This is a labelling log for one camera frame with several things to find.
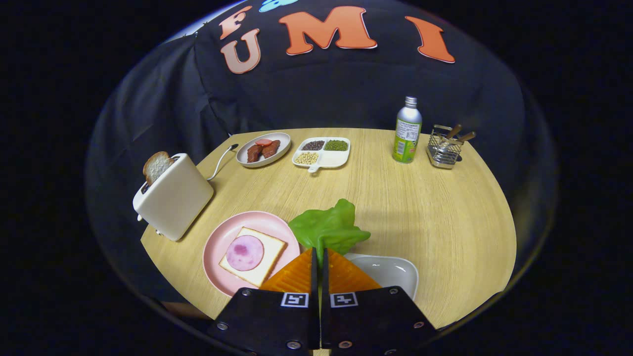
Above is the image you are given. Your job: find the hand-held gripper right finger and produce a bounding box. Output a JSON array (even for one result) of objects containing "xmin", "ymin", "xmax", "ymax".
[{"xmin": 320, "ymin": 248, "xmax": 438, "ymax": 356}]

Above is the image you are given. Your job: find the white toaster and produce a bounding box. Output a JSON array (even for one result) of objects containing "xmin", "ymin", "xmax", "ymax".
[{"xmin": 133, "ymin": 153, "xmax": 215, "ymax": 242}]

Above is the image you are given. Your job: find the pink plate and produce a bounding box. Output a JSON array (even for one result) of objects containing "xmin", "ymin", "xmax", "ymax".
[{"xmin": 203, "ymin": 211, "xmax": 301, "ymax": 297}]

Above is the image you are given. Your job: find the white divided dish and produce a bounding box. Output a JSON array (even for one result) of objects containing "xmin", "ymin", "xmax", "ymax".
[{"xmin": 292, "ymin": 137, "xmax": 351, "ymax": 173}]

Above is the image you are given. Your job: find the silver green bottle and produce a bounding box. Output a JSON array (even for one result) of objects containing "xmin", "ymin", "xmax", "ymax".
[{"xmin": 392, "ymin": 96, "xmax": 423, "ymax": 164}]

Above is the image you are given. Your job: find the white toaster cable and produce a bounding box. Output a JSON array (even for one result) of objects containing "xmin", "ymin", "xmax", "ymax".
[{"xmin": 207, "ymin": 144, "xmax": 239, "ymax": 181}]

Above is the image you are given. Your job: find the brown crust bread slice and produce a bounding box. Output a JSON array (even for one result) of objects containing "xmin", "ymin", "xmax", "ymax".
[{"xmin": 143, "ymin": 151, "xmax": 173, "ymax": 186}]

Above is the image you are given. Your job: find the green lettuce leaf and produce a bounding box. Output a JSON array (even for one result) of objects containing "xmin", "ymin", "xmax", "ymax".
[{"xmin": 288, "ymin": 199, "xmax": 371, "ymax": 267}]

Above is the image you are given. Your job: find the square white bread slice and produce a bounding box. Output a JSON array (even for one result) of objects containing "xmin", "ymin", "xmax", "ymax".
[{"xmin": 219, "ymin": 226, "xmax": 288, "ymax": 288}]

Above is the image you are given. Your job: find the grey round plate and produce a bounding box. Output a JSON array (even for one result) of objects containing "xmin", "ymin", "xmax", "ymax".
[{"xmin": 236, "ymin": 133, "xmax": 291, "ymax": 168}]

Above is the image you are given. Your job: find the pink ham slice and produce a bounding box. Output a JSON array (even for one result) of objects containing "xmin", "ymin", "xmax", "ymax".
[{"xmin": 226, "ymin": 235, "xmax": 265, "ymax": 271}]

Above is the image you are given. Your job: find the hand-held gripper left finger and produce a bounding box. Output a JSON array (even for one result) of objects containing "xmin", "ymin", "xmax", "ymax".
[{"xmin": 207, "ymin": 248, "xmax": 321, "ymax": 356}]

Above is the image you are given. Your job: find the black backdrop cloth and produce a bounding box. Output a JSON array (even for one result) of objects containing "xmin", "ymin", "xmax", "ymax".
[{"xmin": 87, "ymin": 0, "xmax": 557, "ymax": 302}]

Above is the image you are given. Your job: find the metal wire cutlery holder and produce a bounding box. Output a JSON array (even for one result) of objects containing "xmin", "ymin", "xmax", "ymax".
[{"xmin": 426, "ymin": 125, "xmax": 464, "ymax": 170}]

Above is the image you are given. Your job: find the white square plate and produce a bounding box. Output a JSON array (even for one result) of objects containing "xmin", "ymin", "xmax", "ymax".
[{"xmin": 344, "ymin": 253, "xmax": 419, "ymax": 301}]

